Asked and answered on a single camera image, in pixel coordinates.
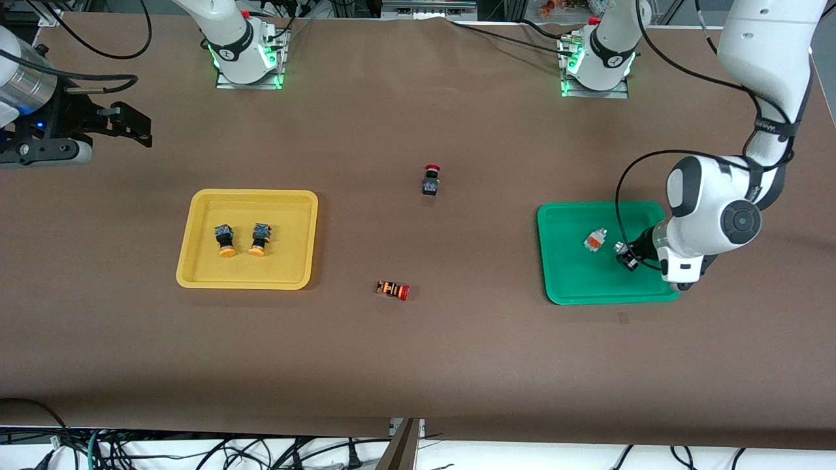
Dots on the aluminium frame profile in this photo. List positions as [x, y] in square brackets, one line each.
[51, 14]

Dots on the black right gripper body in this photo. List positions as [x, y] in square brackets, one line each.
[65, 115]

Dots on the red button black body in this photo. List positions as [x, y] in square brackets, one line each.
[431, 181]

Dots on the brown table cover sheet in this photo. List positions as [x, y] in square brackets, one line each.
[457, 365]

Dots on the yellow plastic tray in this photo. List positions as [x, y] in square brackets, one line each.
[248, 209]

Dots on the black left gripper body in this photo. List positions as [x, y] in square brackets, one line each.
[644, 244]

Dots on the red button orange striped body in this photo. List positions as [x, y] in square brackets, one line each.
[393, 290]

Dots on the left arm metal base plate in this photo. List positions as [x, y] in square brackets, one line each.
[601, 94]

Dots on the green push button switch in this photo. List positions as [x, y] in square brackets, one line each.
[593, 241]

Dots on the yellow push button switch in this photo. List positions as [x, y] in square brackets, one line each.
[260, 239]
[225, 240]

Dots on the black power plug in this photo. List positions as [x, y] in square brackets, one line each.
[354, 460]

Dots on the wooden post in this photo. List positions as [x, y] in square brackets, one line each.
[401, 450]

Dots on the grey equipment box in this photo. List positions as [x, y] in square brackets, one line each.
[424, 10]

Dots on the green plastic tray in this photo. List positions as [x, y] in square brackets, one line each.
[575, 274]

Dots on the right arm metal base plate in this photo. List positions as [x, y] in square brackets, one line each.
[261, 85]

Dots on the small metal bracket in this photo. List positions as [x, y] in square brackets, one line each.
[394, 427]

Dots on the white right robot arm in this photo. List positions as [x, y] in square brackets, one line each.
[235, 46]

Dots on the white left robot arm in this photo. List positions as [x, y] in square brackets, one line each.
[718, 215]

